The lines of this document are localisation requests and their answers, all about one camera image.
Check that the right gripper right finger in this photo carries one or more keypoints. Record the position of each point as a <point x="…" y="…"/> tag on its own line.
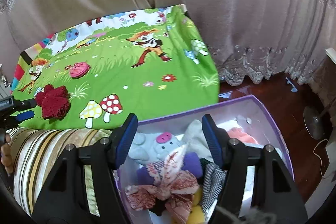
<point x="275" y="195"/>

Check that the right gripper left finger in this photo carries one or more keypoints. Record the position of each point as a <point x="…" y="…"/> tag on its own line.
<point x="63" y="198"/>

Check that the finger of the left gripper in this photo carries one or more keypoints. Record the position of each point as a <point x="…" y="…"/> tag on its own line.
<point x="21" y="116"/>
<point x="25" y="104"/>

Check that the red crochet flower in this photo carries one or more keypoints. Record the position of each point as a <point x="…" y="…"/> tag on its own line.
<point x="54" y="102"/>

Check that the pink fleece cloth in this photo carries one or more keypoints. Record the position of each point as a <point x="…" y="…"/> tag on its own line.
<point x="239" y="134"/>

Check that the purple storage box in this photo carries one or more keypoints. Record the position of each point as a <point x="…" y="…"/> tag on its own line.
<point x="245" y="112"/>

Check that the light blue plush toy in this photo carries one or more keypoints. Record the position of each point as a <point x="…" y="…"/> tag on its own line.
<point x="148" y="148"/>

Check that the floral fabric scrunchie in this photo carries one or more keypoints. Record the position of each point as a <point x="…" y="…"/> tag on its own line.
<point x="172" y="185"/>

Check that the grey knitted cloth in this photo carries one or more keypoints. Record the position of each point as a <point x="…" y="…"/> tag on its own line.
<point x="196" y="141"/>

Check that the grey striped drawstring pouch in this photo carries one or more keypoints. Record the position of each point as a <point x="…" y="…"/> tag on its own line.
<point x="214" y="179"/>

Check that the purple knitted sock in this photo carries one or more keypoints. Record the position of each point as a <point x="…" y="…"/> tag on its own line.
<point x="151" y="174"/>

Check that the left hand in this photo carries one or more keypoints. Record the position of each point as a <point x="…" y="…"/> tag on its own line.
<point x="6" y="158"/>

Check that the white ornate dresser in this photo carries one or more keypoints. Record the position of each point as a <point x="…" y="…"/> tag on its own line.
<point x="5" y="85"/>

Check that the colourful striped blanket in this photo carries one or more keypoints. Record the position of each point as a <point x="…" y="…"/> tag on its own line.
<point x="25" y="59"/>

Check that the pink round crochet coaster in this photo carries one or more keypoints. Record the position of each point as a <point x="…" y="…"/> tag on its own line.
<point x="79" y="70"/>

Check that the metal fan base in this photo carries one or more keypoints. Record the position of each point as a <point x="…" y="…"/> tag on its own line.
<point x="313" y="123"/>

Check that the cartoon green bedsheet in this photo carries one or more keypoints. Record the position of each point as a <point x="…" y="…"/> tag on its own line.
<point x="150" y="62"/>

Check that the white side table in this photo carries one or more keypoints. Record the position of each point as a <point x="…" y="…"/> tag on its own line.
<point x="331" y="53"/>

